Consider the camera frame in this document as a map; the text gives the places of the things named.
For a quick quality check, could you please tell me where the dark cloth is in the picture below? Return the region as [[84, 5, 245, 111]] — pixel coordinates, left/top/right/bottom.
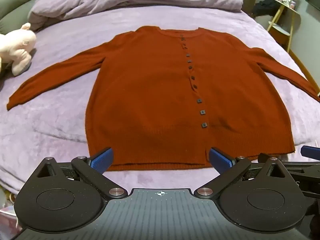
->
[[252, 0, 284, 18]]

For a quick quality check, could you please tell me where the rust red buttoned cardigan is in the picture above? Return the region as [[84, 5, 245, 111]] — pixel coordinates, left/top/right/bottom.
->
[[6, 25, 320, 172]]

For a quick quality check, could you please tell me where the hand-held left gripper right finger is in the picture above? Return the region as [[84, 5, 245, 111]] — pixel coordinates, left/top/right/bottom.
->
[[196, 147, 291, 199]]

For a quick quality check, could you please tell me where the pink plush toy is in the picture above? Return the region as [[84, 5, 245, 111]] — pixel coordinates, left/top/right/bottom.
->
[[0, 23, 37, 76]]

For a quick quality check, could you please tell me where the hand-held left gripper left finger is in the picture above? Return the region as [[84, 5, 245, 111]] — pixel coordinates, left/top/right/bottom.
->
[[35, 147, 127, 199]]

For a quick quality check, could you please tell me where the yellow side table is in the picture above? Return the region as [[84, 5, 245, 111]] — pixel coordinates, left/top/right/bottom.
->
[[267, 0, 320, 90]]

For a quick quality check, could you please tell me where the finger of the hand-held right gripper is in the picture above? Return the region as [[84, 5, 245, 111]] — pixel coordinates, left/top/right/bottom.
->
[[300, 145, 320, 161]]

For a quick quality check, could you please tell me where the purple bed sheet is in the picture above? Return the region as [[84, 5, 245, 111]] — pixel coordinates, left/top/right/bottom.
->
[[0, 5, 320, 195]]

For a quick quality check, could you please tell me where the green pillow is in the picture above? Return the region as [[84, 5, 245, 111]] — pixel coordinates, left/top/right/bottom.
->
[[0, 0, 48, 34]]

